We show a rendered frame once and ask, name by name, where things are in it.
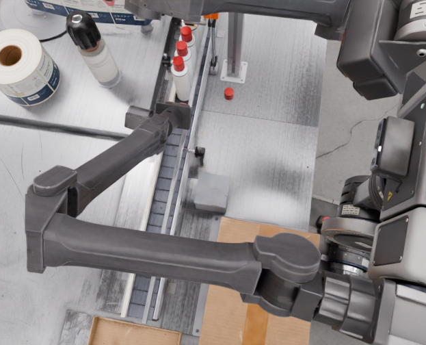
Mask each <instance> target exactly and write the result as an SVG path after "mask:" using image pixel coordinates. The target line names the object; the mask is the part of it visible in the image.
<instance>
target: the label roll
mask: <svg viewBox="0 0 426 345"><path fill-rule="evenodd" d="M60 78H61V75H60V71H59V68H58V66H57V64H56V63H55V62H54V60H53V59H52V57H51V56H50V55H49V54H48V52H47V51H46V49H45V48H44V47H43V46H42V44H41V43H40V41H39V40H38V39H37V38H36V37H35V36H34V35H33V34H32V33H31V32H29V31H26V30H24V29H7V30H3V31H0V91H1V92H2V93H4V95H5V96H6V97H7V98H9V99H10V100H11V101H13V102H14V103H16V104H19V105H25V106H30V105H37V104H40V103H42V102H44V101H46V100H47V99H49V98H50V97H51V96H52V95H53V94H54V93H55V91H56V90H57V88H58V86H59V83H60Z"/></svg>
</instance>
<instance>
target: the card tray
mask: <svg viewBox="0 0 426 345"><path fill-rule="evenodd" d="M181 337H182V333H181V332H178V331H171V330H167V329H160V328H157V327H150V326H146V325H142V324H135V323H131V322H125V321H121V320H114V319H110V318H104V317H99V316H97V317H93V321H92V326H91V329H90V334H89V337H88V342H87V345H180V344H181Z"/></svg>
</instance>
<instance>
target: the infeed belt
mask: <svg viewBox="0 0 426 345"><path fill-rule="evenodd" d="M210 37H211V29H210V27H209V28H208V32H207V39H206V42H205V46H204V52H203V56H202V61H201V65H200V72H199V75H198V81H197V85H196V91H195V95H194V101H193V105H192V114H191V128H192V124H193V120H194V114H195V111H196V104H197V100H198V94H199V91H200V84H201V81H202V74H203V70H204V65H205V61H206V57H207V51H208V47H209V41H210ZM174 102H175V103H186V104H188V103H189V101H180V100H179V99H178V97H177V94H176V97H175V101H174ZM191 128H190V129H189V130H187V134H186V138H185V143H184V147H183V148H185V149H187V147H188V144H189V138H190V134H191ZM182 131H183V130H182V129H178V128H176V129H175V130H174V131H173V132H172V133H171V135H170V136H168V137H167V140H166V146H165V150H164V151H163V155H162V158H161V164H160V168H159V174H158V177H157V182H156V186H155V191H154V195H153V198H152V204H151V208H150V213H149V217H148V222H147V226H146V231H149V232H155V233H161V229H162V225H163V219H164V216H165V209H166V206H167V202H168V197H169V193H170V186H171V183H172V177H173V174H174V167H175V164H176V158H177V154H178V148H179V144H180V141H181V135H182ZM186 154H187V153H186V152H183V154H182V157H181V163H180V167H179V171H178V177H177V180H176V187H175V190H174V196H173V200H172V206H171V210H170V216H169V220H168V225H167V229H166V233H165V234H168V235H170V231H171V228H172V221H173V217H174V211H175V207H176V202H177V198H178V191H179V188H180V184H181V177H182V174H183V168H184V164H185V158H186ZM150 280H151V276H146V275H141V274H136V275H135V280H134V284H133V289H132V293H131V299H130V302H129V308H128V311H127V316H130V317H134V318H140V319H143V315H144V310H145V306H146V299H147V296H148V290H149V287H150ZM160 281H161V277H157V278H156V282H155V288H154V292H153V296H152V302H151V305H150V311H149V315H148V320H151V321H152V318H153V314H154V311H155V305H156V301H157V295H158V291H159V284H160Z"/></svg>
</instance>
